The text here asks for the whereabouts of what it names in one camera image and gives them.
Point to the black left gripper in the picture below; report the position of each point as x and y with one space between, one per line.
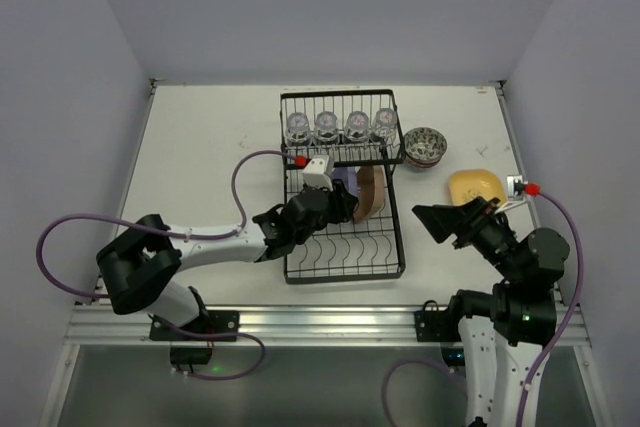
338 202

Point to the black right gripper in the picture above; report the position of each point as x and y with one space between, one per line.
471 222

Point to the yellow textured bowl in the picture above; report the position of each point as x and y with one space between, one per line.
466 185

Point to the purple textured bowl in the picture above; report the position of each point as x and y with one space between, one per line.
348 176

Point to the blue triangle patterned bowl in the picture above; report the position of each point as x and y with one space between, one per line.
421 165

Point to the brown textured bowl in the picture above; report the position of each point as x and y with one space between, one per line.
371 196

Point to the clear drinking glass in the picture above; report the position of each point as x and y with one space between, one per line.
326 130
384 126
297 130
356 128

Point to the black floral patterned bowl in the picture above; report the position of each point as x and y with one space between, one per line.
425 144

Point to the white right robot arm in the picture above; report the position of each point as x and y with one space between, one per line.
506 333

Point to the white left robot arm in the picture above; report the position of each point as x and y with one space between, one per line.
139 265

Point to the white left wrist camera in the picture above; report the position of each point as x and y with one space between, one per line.
317 173

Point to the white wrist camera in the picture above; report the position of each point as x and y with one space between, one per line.
317 173
516 196

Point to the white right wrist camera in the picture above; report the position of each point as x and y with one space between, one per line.
516 196

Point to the black wire dish rack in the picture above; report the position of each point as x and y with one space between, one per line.
370 250

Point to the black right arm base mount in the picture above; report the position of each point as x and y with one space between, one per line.
433 323

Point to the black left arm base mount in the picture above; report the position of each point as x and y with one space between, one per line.
218 322

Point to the aluminium mounting rail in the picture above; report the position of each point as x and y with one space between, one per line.
370 326

